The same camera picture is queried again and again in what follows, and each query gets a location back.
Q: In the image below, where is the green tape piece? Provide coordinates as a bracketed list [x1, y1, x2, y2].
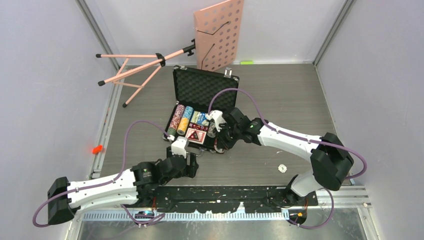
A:
[240, 61, 255, 65]

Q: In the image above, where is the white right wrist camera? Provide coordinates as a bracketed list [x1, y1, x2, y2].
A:
[206, 110, 227, 132]

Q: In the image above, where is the red playing card deck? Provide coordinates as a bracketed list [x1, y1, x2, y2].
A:
[184, 128, 209, 146]

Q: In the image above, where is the green poker chip stack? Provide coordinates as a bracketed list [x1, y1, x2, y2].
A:
[166, 128, 177, 141]

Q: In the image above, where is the blue red chip stack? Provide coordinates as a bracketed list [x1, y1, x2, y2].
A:
[213, 138, 225, 154]

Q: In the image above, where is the pink music stand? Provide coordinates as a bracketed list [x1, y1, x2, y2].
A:
[96, 0, 245, 107]

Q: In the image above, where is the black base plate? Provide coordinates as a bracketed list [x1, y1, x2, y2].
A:
[132, 185, 319, 214]

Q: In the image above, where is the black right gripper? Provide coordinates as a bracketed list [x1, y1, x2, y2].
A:
[213, 121, 241, 151]

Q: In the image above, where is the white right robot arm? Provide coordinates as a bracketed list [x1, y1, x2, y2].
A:
[209, 107, 354, 205]

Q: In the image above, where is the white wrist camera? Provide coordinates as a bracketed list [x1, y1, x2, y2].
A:
[206, 110, 227, 132]
[167, 135, 189, 158]

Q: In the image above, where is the black poker set case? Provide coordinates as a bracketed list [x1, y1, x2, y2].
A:
[163, 65, 240, 153]

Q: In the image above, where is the red white chip stack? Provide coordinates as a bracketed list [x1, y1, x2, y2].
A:
[168, 104, 185, 130]

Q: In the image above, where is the blue yellow chip stack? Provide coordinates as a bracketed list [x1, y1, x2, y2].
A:
[176, 106, 194, 135]

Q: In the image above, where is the blue playing card deck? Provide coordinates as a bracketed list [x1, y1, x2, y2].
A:
[190, 111, 210, 127]

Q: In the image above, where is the orange clip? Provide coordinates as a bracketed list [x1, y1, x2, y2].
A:
[91, 144, 103, 155]

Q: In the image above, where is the green white chip stack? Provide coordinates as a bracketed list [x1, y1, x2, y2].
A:
[207, 120, 217, 138]

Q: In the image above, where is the white poker chip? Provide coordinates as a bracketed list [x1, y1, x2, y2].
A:
[277, 164, 288, 173]

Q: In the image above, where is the clear all-in triangle button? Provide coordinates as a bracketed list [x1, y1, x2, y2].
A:
[187, 130, 205, 143]

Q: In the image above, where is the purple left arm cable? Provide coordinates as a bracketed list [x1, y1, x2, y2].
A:
[32, 120, 175, 228]

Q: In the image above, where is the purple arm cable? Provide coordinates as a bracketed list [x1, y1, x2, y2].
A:
[207, 88, 368, 230]
[32, 120, 175, 228]

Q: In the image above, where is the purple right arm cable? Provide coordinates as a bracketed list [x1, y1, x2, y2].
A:
[207, 88, 368, 230]

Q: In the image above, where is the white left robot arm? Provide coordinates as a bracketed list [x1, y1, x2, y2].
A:
[47, 147, 199, 225]

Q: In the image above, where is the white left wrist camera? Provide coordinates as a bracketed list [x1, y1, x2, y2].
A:
[167, 135, 189, 158]

